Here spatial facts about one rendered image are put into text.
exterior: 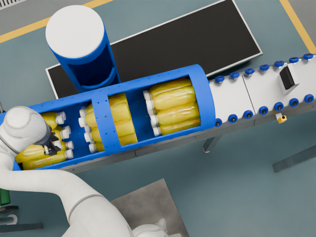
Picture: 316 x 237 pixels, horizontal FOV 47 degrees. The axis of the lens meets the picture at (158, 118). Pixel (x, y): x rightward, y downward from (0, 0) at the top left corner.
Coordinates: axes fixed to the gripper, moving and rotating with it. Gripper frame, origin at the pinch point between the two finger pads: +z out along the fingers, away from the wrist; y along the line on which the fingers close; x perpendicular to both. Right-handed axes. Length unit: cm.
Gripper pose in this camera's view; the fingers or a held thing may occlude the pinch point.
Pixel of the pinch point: (54, 143)
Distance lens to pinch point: 155.5
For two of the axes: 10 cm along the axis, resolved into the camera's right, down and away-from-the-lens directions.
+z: 0.0, 2.5, 9.7
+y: -2.5, -9.4, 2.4
